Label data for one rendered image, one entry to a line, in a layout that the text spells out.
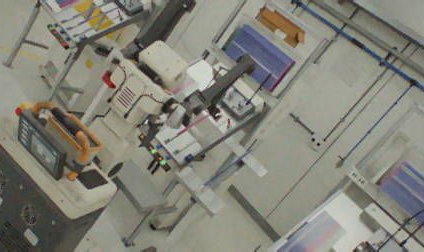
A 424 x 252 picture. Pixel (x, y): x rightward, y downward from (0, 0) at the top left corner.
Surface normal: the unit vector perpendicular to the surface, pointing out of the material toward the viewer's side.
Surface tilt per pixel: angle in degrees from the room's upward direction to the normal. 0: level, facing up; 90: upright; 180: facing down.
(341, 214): 44
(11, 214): 90
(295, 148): 89
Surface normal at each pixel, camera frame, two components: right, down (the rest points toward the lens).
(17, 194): -0.36, 0.07
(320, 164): -0.52, -0.09
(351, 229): 0.05, -0.61
